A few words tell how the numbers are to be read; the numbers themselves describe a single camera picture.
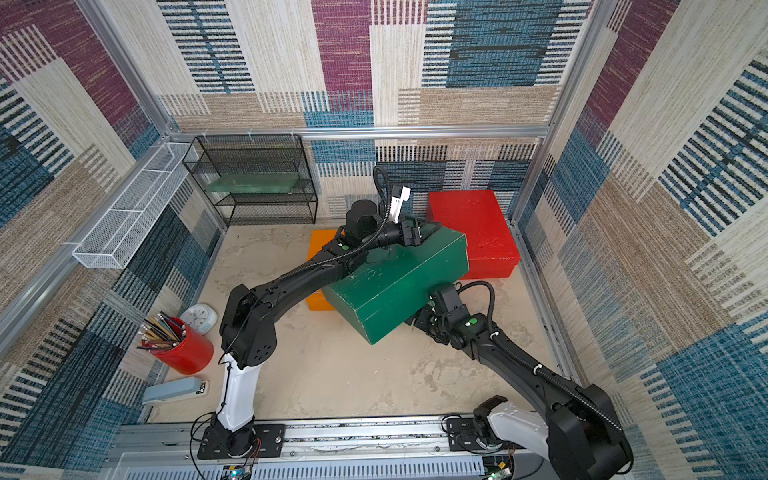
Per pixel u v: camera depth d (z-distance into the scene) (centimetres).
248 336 52
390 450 73
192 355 77
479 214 114
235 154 102
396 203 73
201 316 92
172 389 78
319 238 116
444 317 63
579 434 39
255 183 97
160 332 78
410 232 70
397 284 66
